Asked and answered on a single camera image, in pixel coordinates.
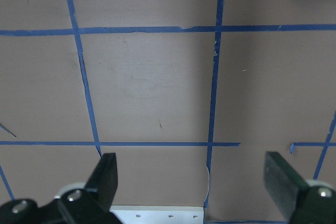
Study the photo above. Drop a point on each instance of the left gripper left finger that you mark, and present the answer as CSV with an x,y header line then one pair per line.
x,y
103,181

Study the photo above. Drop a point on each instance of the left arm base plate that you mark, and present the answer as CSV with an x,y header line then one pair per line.
x,y
159,214

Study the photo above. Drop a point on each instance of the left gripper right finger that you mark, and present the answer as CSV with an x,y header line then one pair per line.
x,y
284,185

